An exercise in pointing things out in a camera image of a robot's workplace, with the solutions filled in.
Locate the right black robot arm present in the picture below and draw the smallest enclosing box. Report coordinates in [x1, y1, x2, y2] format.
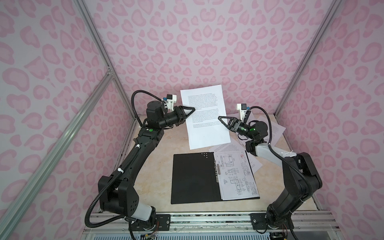
[218, 116, 323, 231]

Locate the red and black folder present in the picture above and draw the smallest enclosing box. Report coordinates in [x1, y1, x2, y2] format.
[170, 151, 261, 205]

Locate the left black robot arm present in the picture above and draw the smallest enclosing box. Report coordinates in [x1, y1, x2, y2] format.
[85, 101, 195, 230]

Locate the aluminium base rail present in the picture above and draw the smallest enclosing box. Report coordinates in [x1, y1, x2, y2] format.
[81, 211, 344, 240]

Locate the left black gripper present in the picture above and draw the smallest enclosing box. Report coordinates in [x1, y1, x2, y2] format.
[157, 106, 195, 130]

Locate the text sheet right corner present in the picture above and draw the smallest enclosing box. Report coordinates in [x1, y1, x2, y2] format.
[269, 115, 286, 146]

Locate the large text sheet far right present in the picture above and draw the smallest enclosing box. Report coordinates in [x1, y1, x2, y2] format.
[237, 113, 256, 147]

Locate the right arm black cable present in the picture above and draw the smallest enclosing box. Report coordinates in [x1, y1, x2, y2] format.
[247, 105, 313, 187]

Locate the technical drawing sheet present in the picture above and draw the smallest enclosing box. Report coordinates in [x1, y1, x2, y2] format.
[214, 151, 260, 201]

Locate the aluminium frame post right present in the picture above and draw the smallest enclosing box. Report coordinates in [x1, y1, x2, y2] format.
[274, 0, 344, 121]

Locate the aluminium frame post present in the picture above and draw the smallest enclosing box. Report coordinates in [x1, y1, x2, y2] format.
[274, 0, 344, 121]
[73, 0, 136, 120]

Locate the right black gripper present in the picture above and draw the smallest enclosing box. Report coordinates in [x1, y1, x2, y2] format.
[219, 119, 257, 141]

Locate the aluminium frame post left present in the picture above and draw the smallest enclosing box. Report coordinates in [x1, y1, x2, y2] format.
[73, 0, 136, 120]

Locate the aluminium frame strut left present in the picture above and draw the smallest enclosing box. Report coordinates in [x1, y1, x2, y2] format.
[1, 72, 114, 240]

